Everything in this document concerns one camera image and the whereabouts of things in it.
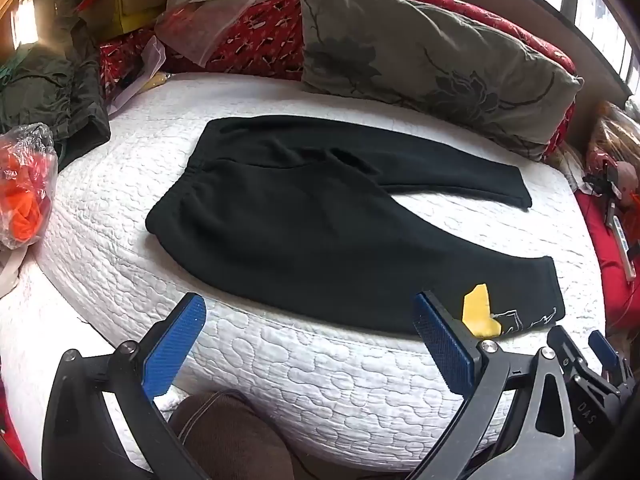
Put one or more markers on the black pants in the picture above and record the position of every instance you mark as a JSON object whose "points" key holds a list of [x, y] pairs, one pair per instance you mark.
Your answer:
{"points": [[300, 220]]}

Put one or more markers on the plastic-wrapped plush toy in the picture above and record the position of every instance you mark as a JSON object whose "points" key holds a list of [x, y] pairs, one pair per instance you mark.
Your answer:
{"points": [[617, 135]]}

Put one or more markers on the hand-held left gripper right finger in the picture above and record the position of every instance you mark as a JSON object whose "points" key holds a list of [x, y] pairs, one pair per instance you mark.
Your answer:
{"points": [[442, 350]]}

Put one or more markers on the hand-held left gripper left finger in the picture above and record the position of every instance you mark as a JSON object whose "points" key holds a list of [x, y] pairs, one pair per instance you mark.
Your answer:
{"points": [[172, 347]]}

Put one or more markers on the dark green jacket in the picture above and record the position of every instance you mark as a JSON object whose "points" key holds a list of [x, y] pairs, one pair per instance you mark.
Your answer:
{"points": [[45, 90]]}

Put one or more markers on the bagged orange cloth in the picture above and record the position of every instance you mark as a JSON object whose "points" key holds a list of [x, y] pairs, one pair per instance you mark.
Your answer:
{"points": [[25, 180]]}

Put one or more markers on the clear plastic bag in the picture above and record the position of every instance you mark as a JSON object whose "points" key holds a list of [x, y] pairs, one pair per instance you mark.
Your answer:
{"points": [[210, 25]]}

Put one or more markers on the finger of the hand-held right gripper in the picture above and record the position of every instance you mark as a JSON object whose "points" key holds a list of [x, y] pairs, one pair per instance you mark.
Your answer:
{"points": [[567, 355], [602, 347]]}

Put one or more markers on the brown cushion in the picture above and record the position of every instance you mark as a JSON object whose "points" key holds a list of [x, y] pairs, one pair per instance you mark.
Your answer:
{"points": [[225, 435]]}

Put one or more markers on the red cloth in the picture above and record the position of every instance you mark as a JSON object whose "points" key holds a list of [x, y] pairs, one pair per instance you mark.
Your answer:
{"points": [[602, 245]]}

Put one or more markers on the grey floral pillow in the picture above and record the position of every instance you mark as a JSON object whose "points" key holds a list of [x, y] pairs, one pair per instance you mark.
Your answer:
{"points": [[400, 45]]}

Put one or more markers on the white quilted mattress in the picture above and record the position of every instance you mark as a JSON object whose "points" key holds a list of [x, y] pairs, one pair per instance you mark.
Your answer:
{"points": [[125, 200]]}

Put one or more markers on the window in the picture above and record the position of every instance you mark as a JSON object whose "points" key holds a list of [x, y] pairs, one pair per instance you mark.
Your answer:
{"points": [[605, 20]]}

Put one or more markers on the yellow cardboard box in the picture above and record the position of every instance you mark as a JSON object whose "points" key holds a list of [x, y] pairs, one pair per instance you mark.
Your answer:
{"points": [[135, 5]]}

